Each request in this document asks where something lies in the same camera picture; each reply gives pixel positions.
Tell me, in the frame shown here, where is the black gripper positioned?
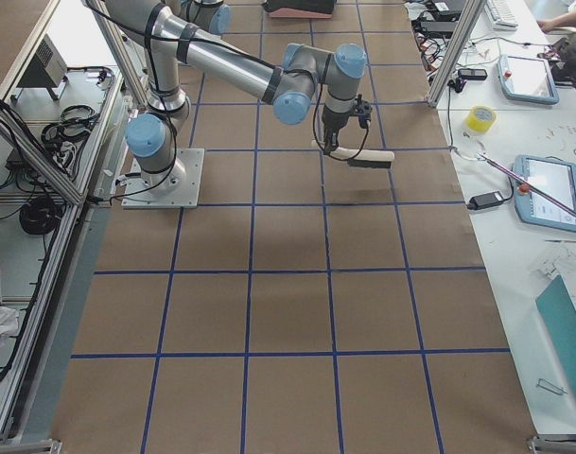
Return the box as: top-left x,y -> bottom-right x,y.
322,94 -> 372,153

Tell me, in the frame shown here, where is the beige hand brush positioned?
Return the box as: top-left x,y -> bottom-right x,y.
311,140 -> 395,169

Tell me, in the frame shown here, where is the person hand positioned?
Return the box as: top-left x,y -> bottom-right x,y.
536,19 -> 576,35

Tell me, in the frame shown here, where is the pink metal rod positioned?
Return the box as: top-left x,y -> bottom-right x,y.
478,152 -> 576,218

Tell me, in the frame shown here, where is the small black device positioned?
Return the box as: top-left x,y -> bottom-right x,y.
458,68 -> 487,81

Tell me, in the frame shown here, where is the yellow tape roll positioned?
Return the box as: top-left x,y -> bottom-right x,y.
464,105 -> 497,133

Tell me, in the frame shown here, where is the black power adapter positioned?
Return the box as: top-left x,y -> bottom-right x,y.
466,191 -> 506,211

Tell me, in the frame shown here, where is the far blue teach pendant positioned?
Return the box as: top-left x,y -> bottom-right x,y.
497,54 -> 560,105

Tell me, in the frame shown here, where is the blue teach pendant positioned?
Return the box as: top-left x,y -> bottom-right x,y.
512,155 -> 576,233
497,54 -> 560,105

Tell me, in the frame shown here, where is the white keyboard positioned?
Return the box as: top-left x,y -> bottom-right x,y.
484,0 -> 518,31

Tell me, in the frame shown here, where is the near blue teach pendant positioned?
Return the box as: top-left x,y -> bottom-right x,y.
512,155 -> 576,233

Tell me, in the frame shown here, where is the teal folder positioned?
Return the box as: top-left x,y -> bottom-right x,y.
535,275 -> 576,403

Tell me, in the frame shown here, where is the grey control box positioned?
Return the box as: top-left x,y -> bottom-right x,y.
17,34 -> 68,101

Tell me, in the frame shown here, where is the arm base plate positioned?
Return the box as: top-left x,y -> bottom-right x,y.
121,148 -> 204,209

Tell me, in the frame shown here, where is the aluminium frame post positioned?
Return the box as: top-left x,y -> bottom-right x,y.
427,0 -> 484,108

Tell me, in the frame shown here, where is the aluminium frame rail left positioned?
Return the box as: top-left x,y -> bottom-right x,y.
0,99 -> 86,205

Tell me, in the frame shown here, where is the black coiled cable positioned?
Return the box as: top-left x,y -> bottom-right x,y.
18,196 -> 60,236

